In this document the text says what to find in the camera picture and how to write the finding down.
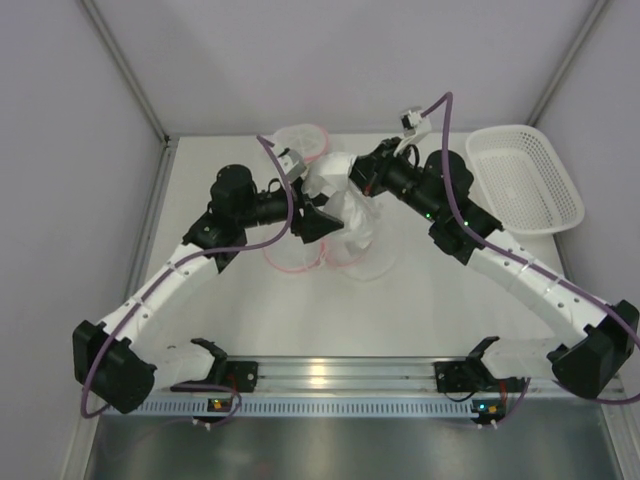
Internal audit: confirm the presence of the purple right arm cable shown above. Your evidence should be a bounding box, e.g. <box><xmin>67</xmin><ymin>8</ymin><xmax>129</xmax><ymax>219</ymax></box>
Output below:
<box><xmin>418</xmin><ymin>91</ymin><xmax>640</xmax><ymax>405</ymax></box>

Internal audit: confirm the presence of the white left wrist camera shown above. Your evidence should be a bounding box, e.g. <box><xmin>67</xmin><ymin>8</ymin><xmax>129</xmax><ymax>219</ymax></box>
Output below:
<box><xmin>277</xmin><ymin>148</ymin><xmax>307</xmax><ymax>183</ymax></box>

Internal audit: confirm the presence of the aluminium frame post left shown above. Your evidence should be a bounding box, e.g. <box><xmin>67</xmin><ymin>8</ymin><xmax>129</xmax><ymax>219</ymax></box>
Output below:
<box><xmin>79</xmin><ymin>0</ymin><xmax>174</xmax><ymax>149</ymax></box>

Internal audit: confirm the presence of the aluminium frame post right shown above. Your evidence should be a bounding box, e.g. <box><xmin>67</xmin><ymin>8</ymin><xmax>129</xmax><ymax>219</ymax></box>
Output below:
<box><xmin>525</xmin><ymin>0</ymin><xmax>614</xmax><ymax>127</ymax></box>

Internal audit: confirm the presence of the white slotted cable duct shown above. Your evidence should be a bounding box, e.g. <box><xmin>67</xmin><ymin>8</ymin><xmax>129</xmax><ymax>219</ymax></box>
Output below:
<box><xmin>134</xmin><ymin>396</ymin><xmax>502</xmax><ymax>418</ymax></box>

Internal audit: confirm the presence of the aluminium mounting rail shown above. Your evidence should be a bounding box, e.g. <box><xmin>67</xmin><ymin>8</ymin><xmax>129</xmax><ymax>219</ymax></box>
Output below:
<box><xmin>149</xmin><ymin>355</ymin><xmax>626</xmax><ymax>401</ymax></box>

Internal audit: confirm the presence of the white cloth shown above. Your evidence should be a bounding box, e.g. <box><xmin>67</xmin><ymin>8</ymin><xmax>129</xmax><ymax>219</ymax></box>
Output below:
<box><xmin>302</xmin><ymin>152</ymin><xmax>379</xmax><ymax>245</ymax></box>

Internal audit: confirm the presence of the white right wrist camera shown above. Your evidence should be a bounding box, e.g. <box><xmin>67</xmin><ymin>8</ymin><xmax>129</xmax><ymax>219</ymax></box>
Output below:
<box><xmin>395</xmin><ymin>107</ymin><xmax>432</xmax><ymax>155</ymax></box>

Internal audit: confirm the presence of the white mesh laundry bag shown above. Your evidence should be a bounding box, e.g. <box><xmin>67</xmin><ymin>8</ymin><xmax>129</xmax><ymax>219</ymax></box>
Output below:
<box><xmin>273</xmin><ymin>123</ymin><xmax>329</xmax><ymax>163</ymax></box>
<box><xmin>262</xmin><ymin>233</ymin><xmax>399</xmax><ymax>282</ymax></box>

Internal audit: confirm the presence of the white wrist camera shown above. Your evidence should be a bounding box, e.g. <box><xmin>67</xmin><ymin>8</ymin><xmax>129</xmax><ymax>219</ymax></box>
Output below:
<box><xmin>395</xmin><ymin>107</ymin><xmax>432</xmax><ymax>155</ymax></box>
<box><xmin>277</xmin><ymin>148</ymin><xmax>307</xmax><ymax>183</ymax></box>

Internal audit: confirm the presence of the aluminium frame post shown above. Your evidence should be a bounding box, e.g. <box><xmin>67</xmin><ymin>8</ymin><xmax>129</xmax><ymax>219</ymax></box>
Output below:
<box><xmin>525</xmin><ymin>0</ymin><xmax>614</xmax><ymax>127</ymax></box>
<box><xmin>79</xmin><ymin>0</ymin><xmax>174</xmax><ymax>149</ymax></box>

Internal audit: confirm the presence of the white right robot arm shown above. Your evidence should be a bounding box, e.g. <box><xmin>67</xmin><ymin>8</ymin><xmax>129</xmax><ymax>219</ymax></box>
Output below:
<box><xmin>349</xmin><ymin>138</ymin><xmax>639</xmax><ymax>401</ymax></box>

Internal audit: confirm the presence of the white plastic basket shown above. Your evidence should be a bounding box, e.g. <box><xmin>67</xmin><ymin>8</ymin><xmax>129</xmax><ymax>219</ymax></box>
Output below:
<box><xmin>465</xmin><ymin>125</ymin><xmax>585</xmax><ymax>236</ymax></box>

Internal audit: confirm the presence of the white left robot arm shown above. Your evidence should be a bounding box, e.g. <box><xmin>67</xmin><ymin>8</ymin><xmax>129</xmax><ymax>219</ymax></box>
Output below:
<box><xmin>72</xmin><ymin>164</ymin><xmax>344</xmax><ymax>419</ymax></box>

